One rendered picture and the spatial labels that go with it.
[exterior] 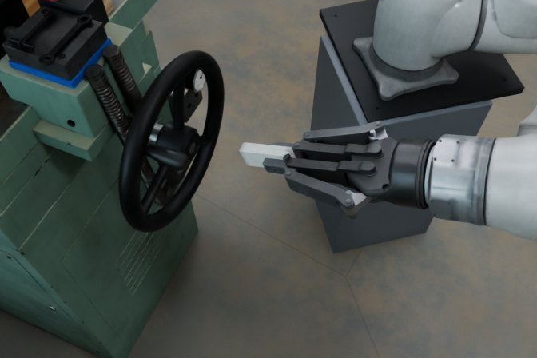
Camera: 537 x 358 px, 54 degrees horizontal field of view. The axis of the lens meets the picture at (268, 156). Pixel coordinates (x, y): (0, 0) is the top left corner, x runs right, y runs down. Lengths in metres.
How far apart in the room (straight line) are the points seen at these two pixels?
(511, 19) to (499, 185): 0.59
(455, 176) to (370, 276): 1.10
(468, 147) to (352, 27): 0.80
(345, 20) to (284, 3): 1.05
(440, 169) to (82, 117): 0.46
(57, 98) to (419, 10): 0.65
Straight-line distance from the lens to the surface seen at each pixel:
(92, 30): 0.74
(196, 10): 2.34
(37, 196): 0.89
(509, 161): 0.53
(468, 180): 0.54
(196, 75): 1.09
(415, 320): 1.59
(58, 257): 1.02
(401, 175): 0.56
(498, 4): 1.09
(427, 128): 1.21
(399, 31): 1.08
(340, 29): 1.30
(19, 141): 0.82
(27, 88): 0.78
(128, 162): 0.70
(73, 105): 0.74
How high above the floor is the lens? 1.46
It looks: 55 degrees down
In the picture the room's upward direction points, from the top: straight up
